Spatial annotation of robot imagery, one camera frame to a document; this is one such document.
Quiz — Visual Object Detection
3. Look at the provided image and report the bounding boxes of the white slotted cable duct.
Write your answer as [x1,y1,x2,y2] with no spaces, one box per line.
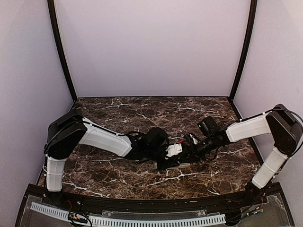
[30,202,226,227]

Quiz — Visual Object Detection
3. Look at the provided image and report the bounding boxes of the black vertical frame post right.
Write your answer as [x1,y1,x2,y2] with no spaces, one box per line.
[229,0,258,102]

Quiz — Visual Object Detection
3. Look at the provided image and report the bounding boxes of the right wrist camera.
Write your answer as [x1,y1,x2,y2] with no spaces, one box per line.
[184,133,200,145]

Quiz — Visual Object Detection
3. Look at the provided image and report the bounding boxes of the black vertical frame post left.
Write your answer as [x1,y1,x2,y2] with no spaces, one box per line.
[47,0,78,102]

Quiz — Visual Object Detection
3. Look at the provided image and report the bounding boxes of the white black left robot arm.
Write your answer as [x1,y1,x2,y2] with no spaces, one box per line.
[44,109,183,206]

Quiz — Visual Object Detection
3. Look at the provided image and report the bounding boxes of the black front rail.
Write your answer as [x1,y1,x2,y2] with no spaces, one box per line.
[25,184,267,213]

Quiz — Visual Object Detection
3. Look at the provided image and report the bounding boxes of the white remote control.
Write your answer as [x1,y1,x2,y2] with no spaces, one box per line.
[167,163,190,170]

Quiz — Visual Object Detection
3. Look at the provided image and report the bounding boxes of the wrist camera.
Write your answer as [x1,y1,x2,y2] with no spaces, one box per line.
[166,143,183,157]
[184,133,200,145]

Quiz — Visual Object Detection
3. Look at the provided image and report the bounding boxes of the black vertical frame post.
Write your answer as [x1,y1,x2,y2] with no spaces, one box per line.
[47,0,78,102]
[229,0,258,102]

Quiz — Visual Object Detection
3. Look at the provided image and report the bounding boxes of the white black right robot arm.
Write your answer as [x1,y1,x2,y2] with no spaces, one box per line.
[180,104,303,205]

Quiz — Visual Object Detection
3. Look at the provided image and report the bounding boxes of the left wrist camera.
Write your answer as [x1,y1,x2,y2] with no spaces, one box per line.
[166,143,183,157]

